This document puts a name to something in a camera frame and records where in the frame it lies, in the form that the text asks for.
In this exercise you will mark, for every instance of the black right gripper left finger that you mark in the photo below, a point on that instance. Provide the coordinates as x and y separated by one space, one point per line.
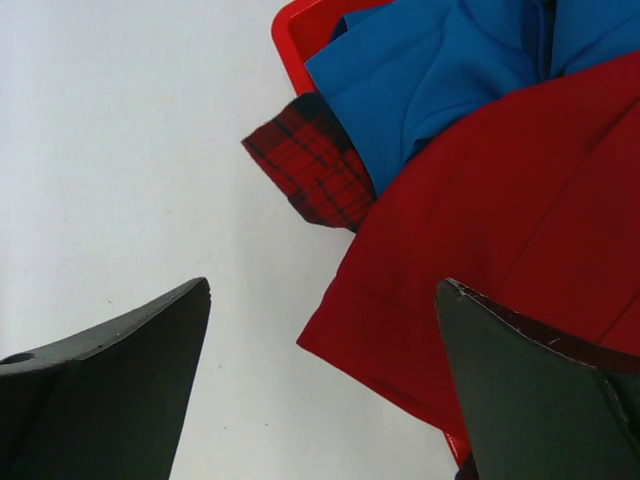
108 402

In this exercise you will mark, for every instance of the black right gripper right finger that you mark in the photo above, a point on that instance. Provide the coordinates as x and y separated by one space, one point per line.
538 403

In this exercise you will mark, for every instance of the red pleated skirt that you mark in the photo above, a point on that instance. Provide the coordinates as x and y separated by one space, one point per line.
533 201

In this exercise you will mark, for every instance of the red black plaid skirt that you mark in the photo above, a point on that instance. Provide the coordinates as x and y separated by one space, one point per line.
309 157

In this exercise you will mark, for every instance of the blue skirt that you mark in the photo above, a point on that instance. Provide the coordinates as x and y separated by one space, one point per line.
397 76

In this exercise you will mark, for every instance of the red plastic bin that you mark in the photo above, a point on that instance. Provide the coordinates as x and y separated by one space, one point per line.
304 27

